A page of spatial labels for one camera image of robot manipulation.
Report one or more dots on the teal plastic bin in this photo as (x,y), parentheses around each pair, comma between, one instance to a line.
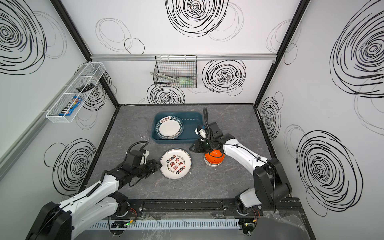
(191,121)

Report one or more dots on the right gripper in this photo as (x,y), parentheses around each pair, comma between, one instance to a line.
(202,145)

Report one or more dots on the black mounting rail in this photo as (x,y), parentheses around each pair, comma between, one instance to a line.
(226,207)

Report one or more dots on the white plate red symbols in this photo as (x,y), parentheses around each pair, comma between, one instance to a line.
(176,164)

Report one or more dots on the white slotted cable duct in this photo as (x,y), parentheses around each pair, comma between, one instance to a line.
(193,224)

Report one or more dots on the white wire shelf basket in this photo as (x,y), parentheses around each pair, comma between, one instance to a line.
(92,100)

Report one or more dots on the blue candy packet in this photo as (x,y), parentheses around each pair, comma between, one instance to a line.
(71,106)

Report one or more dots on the clear glass cup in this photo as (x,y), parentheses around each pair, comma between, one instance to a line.
(143,142)

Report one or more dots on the green rim plate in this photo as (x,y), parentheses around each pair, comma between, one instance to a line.
(169,128)

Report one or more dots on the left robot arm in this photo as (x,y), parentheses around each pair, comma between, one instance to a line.
(69,218)

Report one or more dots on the green item in basket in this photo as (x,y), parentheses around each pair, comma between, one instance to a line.
(187,81)

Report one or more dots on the metal tongs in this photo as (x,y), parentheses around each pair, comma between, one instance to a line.
(166,77)

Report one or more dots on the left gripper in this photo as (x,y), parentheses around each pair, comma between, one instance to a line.
(151,166)

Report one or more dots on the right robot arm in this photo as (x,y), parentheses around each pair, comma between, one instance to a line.
(271,184)

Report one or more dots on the orange bowl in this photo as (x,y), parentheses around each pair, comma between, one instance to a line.
(215,154)

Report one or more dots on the black wire basket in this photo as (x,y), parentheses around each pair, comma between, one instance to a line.
(175,66)

